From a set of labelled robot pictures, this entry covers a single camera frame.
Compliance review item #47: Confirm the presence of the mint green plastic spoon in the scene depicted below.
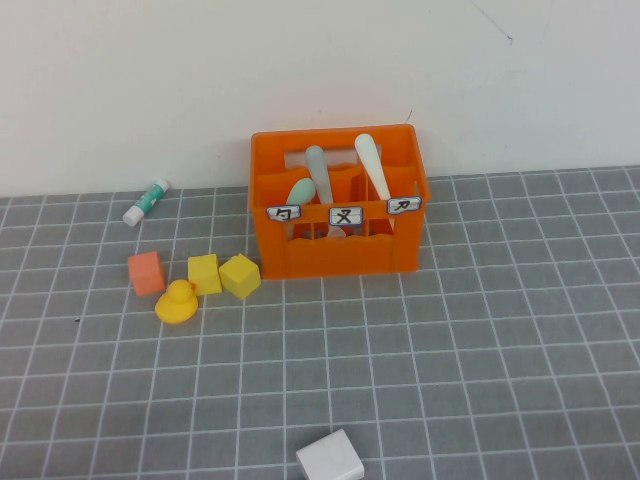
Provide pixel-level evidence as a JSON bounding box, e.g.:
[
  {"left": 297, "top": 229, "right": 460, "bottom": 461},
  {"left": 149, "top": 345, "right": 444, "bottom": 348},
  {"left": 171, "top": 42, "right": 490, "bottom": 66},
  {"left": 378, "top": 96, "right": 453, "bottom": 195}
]
[{"left": 284, "top": 178, "right": 317, "bottom": 241}]

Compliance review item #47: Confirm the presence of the grey plastic fork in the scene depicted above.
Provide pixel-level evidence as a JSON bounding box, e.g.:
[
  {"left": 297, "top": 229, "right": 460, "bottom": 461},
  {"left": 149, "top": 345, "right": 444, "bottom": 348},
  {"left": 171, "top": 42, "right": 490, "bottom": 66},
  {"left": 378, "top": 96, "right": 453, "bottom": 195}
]
[{"left": 304, "top": 144, "right": 350, "bottom": 240}]

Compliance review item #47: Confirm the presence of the cream plastic knife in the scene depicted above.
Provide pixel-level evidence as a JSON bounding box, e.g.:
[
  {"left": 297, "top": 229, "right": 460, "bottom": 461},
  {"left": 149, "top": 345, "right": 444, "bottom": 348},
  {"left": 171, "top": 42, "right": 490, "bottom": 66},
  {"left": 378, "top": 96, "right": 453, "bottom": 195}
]
[{"left": 353, "top": 133, "right": 397, "bottom": 236}]

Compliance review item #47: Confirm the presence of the orange plastic cutlery crate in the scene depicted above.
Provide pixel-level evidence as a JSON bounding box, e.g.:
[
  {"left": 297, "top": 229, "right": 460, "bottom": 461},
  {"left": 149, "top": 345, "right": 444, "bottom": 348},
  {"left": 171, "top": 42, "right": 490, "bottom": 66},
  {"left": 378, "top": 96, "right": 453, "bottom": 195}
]
[{"left": 248, "top": 123, "right": 431, "bottom": 280}]

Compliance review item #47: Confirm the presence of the yellow foam cube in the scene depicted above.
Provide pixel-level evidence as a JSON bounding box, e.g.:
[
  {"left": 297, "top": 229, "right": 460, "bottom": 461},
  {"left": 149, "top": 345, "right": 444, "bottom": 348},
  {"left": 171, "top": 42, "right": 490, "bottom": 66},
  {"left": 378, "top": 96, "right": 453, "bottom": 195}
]
[
  {"left": 187, "top": 253, "right": 222, "bottom": 297},
  {"left": 218, "top": 252, "right": 262, "bottom": 301}
]

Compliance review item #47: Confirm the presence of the yellow rubber duck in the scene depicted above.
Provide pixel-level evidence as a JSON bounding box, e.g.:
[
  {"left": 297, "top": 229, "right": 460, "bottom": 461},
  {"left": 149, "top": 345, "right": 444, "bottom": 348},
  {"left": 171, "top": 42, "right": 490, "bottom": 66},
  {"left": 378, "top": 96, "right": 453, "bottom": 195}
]
[{"left": 153, "top": 278, "right": 199, "bottom": 326}]

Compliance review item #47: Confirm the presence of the teal and white glue stick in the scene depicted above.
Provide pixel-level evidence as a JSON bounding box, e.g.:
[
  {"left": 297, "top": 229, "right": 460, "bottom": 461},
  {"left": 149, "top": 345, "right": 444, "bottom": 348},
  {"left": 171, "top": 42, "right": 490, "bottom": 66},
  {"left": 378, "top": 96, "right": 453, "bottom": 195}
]
[{"left": 122, "top": 179, "right": 171, "bottom": 228}]

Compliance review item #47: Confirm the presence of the orange foam cube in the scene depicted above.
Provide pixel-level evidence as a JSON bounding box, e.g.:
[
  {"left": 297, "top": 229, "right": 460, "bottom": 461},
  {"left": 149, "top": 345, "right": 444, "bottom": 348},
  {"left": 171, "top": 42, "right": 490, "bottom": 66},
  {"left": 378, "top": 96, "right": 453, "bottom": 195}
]
[{"left": 127, "top": 250, "right": 167, "bottom": 297}]

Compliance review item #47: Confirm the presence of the grey grid table mat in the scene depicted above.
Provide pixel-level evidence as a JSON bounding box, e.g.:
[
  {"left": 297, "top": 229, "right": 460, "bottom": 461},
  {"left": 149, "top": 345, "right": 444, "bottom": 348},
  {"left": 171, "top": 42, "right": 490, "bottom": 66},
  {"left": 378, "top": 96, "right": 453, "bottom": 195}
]
[{"left": 0, "top": 166, "right": 640, "bottom": 480}]

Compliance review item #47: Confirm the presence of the white rectangular box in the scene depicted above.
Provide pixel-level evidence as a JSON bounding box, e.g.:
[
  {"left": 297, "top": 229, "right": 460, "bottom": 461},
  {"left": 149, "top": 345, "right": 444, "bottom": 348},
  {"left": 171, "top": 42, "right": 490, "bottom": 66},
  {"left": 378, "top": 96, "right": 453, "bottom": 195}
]
[{"left": 294, "top": 428, "right": 365, "bottom": 480}]

